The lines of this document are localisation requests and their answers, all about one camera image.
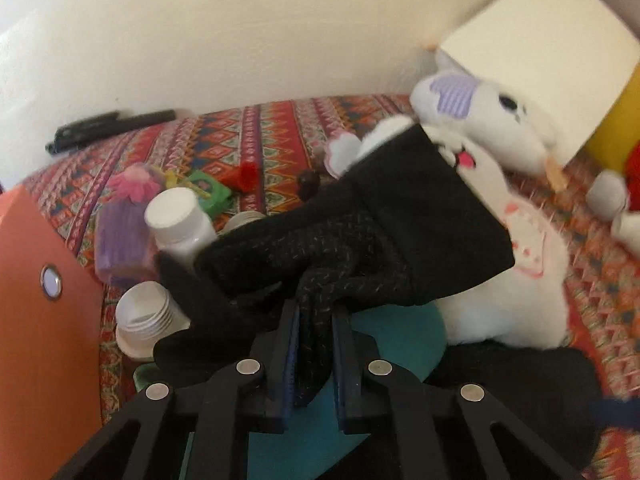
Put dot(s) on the orange storage container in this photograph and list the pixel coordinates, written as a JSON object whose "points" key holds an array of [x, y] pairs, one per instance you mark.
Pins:
{"points": [[40, 360]]}

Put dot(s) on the black knit glove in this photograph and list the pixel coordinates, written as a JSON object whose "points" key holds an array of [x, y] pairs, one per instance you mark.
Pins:
{"points": [[350, 240]]}

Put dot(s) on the small red bow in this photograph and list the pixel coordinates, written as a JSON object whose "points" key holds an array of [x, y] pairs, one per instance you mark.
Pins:
{"points": [[247, 177]]}

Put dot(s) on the white plastic bottle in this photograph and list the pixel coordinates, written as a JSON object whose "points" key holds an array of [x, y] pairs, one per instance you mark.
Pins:
{"points": [[175, 215]]}

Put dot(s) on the purple knitted flower pot toy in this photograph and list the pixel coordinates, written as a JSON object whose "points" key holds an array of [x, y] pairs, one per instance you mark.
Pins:
{"points": [[120, 235]]}

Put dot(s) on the green plastic toy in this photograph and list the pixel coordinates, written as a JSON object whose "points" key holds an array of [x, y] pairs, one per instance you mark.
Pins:
{"points": [[210, 195]]}

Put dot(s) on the black pen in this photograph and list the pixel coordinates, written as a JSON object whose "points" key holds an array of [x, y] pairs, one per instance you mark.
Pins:
{"points": [[100, 127]]}

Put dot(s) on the dark brown bead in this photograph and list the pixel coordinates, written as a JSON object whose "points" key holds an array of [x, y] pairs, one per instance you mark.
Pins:
{"points": [[309, 184]]}

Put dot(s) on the yellow container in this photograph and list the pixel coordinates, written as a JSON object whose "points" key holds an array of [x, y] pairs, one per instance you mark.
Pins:
{"points": [[620, 130]]}

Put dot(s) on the teal cap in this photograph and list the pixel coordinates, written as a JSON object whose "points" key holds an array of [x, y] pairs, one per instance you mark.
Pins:
{"points": [[390, 340]]}

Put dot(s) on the red object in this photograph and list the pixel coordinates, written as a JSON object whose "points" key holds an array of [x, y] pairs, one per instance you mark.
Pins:
{"points": [[634, 170]]}

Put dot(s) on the white plush toy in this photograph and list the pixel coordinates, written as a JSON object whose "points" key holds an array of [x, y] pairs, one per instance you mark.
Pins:
{"points": [[510, 305]]}

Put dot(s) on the yellow plastic toy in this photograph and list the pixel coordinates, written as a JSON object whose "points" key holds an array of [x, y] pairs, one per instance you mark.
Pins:
{"points": [[182, 182]]}

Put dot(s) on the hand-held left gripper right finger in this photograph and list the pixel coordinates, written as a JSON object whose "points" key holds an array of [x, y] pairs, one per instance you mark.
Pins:
{"points": [[341, 360]]}

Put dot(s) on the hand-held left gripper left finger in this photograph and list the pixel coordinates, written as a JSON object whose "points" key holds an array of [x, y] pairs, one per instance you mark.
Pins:
{"points": [[289, 360]]}

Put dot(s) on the white cardboard box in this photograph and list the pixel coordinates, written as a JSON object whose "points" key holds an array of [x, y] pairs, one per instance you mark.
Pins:
{"points": [[540, 60]]}

